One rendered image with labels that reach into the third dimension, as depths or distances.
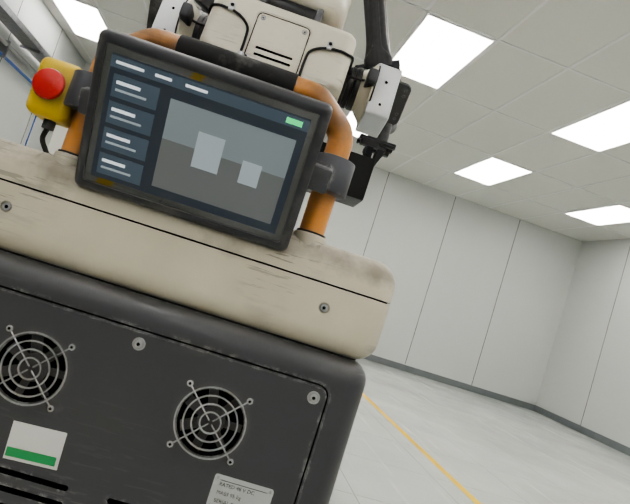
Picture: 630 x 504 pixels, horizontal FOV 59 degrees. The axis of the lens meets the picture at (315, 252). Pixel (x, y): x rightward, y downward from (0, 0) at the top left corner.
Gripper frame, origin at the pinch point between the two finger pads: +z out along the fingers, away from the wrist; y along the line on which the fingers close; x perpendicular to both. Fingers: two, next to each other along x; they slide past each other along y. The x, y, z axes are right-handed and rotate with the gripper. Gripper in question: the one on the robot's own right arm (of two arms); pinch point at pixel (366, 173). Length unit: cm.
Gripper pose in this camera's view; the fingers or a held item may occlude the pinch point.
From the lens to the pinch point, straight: 153.4
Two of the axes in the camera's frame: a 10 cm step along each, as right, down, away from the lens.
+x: 0.8, -0.2, -10.0
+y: -9.5, -3.0, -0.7
